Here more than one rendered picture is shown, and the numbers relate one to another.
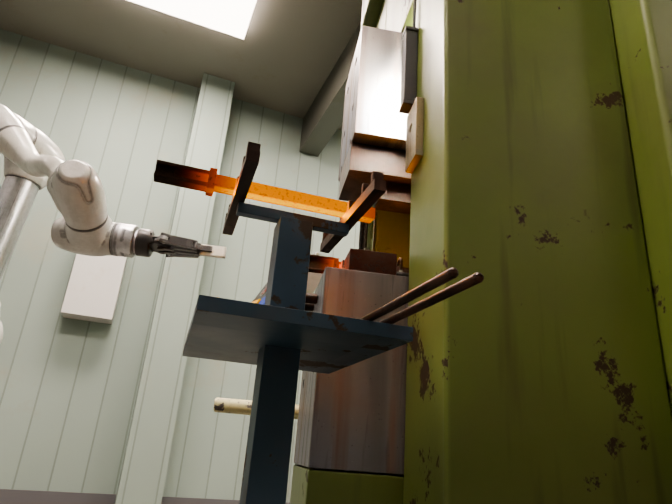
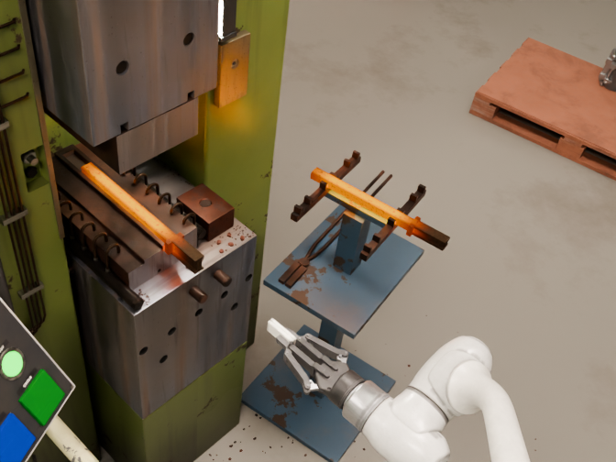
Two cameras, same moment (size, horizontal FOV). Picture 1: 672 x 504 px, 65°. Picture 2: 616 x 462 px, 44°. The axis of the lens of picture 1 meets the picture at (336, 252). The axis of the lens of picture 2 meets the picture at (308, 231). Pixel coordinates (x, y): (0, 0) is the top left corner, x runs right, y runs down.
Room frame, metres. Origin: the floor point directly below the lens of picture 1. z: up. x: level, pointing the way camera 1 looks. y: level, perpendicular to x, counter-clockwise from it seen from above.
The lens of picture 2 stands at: (2.03, 1.02, 2.28)
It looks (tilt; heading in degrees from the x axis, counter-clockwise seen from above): 45 degrees down; 224
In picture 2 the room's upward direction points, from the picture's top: 9 degrees clockwise
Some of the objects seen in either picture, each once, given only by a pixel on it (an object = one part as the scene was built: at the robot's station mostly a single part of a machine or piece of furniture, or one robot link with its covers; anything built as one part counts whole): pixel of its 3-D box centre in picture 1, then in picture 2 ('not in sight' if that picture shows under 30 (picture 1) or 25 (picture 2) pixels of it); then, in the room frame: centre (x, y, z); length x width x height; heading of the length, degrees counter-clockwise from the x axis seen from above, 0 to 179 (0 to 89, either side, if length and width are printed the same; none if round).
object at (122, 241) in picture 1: (126, 240); (364, 404); (1.33, 0.57, 1.00); 0.09 x 0.06 x 0.09; 7
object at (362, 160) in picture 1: (409, 181); (94, 85); (1.45, -0.21, 1.32); 0.42 x 0.20 x 0.10; 97
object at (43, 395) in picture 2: not in sight; (40, 397); (1.82, 0.20, 1.01); 0.07 x 0.05 x 0.07; 32
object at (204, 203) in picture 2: (369, 268); (204, 212); (1.26, -0.09, 0.95); 0.12 x 0.09 x 0.07; 97
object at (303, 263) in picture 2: (361, 329); (340, 224); (0.79, -0.05, 0.68); 0.60 x 0.04 x 0.01; 17
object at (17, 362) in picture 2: not in sight; (12, 364); (1.84, 0.16, 1.09); 0.05 x 0.03 x 0.04; 7
